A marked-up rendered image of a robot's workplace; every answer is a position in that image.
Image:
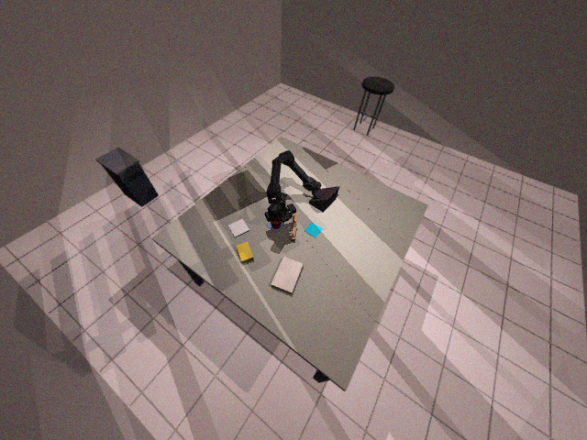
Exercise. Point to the white flat square slab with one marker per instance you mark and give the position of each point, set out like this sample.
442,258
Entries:
238,228

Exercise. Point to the yellow rectangular block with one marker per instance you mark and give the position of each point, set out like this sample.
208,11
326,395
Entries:
244,252

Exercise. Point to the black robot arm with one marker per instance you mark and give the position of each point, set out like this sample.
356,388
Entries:
274,188

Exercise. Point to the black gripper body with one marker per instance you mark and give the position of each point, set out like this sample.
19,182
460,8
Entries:
290,208

